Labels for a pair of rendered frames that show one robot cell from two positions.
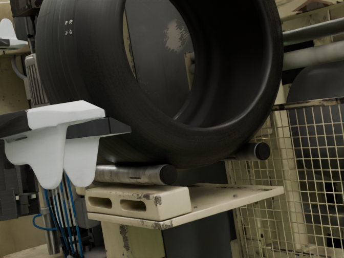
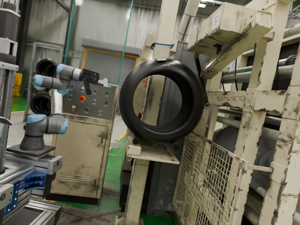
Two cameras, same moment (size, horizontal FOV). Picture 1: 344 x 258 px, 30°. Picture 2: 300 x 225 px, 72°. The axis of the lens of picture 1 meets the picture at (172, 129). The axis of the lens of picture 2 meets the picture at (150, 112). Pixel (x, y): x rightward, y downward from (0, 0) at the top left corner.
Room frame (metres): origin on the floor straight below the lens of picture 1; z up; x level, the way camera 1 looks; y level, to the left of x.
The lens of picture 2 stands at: (0.21, -0.62, 1.21)
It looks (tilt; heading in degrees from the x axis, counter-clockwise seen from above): 4 degrees down; 26
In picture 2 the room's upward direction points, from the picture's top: 10 degrees clockwise
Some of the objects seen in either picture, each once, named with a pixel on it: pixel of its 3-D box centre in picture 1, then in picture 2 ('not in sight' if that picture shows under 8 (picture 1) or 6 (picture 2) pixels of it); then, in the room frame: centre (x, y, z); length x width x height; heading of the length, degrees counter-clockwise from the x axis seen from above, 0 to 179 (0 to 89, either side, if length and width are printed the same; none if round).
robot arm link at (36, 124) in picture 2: not in sight; (36, 124); (1.14, 0.67, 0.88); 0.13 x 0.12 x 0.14; 148
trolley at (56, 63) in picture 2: not in sight; (55, 89); (3.68, 3.72, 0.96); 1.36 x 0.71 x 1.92; 23
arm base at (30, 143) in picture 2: not in sight; (33, 140); (1.13, 0.67, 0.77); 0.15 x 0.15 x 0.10
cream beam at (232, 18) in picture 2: not in sight; (218, 35); (1.68, -0.31, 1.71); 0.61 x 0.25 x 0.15; 34
